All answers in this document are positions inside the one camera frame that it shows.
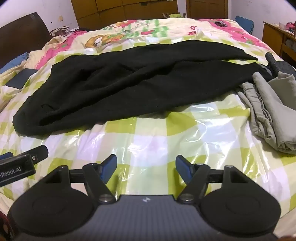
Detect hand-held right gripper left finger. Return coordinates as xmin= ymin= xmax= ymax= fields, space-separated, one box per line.
xmin=43 ymin=154 xmax=118 ymax=205

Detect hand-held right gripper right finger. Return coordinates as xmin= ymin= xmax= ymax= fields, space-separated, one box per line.
xmin=175 ymin=154 xmax=252 ymax=205

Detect black pants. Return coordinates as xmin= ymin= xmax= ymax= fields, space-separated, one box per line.
xmin=13 ymin=40 xmax=274 ymax=136

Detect checkered cartoon printed blanket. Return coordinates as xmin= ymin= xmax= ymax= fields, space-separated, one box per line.
xmin=0 ymin=17 xmax=296 ymax=233

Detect dark red cloth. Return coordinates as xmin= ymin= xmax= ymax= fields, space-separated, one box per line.
xmin=0 ymin=210 xmax=15 ymax=241

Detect blue pillow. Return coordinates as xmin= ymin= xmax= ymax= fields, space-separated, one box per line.
xmin=0 ymin=52 xmax=29 ymax=75

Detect folded light grey garment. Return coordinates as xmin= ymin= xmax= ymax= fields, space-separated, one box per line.
xmin=236 ymin=71 xmax=296 ymax=155

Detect dark wooden headboard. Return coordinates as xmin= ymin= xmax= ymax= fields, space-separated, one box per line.
xmin=0 ymin=12 xmax=53 ymax=70

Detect zebra striped cloth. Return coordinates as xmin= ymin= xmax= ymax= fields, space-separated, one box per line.
xmin=49 ymin=25 xmax=80 ymax=37

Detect dark grey knit garment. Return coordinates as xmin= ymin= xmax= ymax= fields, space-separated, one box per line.
xmin=265 ymin=52 xmax=296 ymax=78

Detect brown wooden wardrobe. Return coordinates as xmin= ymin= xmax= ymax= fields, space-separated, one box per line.
xmin=70 ymin=0 xmax=179 ymax=31

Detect wooden desk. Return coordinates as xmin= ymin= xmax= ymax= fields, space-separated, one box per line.
xmin=262 ymin=21 xmax=296 ymax=63

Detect brown wooden door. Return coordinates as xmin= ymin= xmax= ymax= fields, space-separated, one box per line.
xmin=186 ymin=0 xmax=228 ymax=19

